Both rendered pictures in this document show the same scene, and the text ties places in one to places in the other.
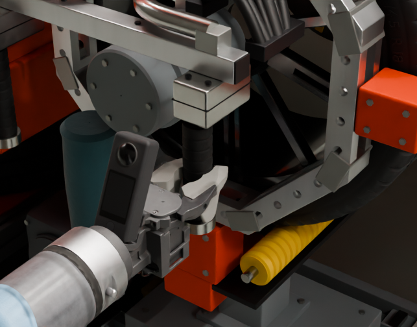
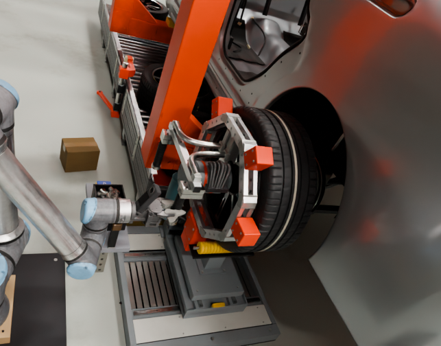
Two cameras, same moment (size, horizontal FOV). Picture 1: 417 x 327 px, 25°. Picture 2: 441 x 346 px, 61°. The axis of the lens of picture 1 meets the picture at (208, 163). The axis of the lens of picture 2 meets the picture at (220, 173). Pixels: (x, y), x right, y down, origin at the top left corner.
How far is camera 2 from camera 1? 0.60 m
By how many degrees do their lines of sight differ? 18
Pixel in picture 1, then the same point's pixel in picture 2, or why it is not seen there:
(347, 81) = (235, 213)
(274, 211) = (208, 235)
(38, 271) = (107, 202)
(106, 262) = (125, 211)
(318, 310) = (226, 276)
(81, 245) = (123, 203)
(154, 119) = not seen: hidden behind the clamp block
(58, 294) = (105, 210)
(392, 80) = (247, 222)
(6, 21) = (168, 137)
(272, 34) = (215, 186)
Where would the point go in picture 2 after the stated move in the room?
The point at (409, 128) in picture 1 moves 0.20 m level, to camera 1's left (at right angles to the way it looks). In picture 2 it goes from (239, 237) to (199, 206)
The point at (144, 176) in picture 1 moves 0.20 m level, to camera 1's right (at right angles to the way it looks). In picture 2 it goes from (151, 198) to (193, 232)
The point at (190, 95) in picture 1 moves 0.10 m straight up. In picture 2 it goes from (181, 187) to (188, 166)
